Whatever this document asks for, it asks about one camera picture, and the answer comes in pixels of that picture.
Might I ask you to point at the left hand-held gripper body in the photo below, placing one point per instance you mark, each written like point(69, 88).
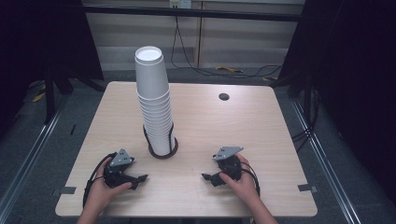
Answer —
point(115, 175)

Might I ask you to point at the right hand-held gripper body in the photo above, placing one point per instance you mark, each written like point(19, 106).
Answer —
point(230, 166)

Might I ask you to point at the black cup holder stand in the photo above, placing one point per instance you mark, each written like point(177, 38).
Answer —
point(152, 155)

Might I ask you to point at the stack of white paper cups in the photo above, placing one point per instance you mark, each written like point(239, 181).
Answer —
point(153, 93)

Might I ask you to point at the person's left hand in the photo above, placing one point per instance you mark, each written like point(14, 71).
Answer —
point(101, 194)

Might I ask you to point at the person's right hand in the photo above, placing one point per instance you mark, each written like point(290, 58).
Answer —
point(246, 185)

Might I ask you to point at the grey tape strip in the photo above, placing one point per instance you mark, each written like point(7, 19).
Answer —
point(307, 188)
point(67, 190)

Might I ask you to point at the small yellow floor scrap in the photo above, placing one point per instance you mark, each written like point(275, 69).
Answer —
point(266, 79)

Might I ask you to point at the yellow strip on floor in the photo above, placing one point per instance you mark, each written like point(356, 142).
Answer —
point(229, 68)

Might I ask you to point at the black stand leg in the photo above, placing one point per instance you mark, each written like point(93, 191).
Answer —
point(49, 96)

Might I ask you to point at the yellow floor tape piece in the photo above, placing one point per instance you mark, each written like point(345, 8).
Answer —
point(39, 97)

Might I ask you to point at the black curtain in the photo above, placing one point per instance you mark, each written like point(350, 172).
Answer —
point(351, 77)
point(40, 40)

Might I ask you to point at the black horizontal bar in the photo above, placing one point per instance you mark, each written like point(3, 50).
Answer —
point(193, 13)

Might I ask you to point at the metal floor rail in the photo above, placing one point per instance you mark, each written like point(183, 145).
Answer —
point(323, 161)
point(29, 155)

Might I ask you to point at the white wall outlet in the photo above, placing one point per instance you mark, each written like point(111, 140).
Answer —
point(180, 3)

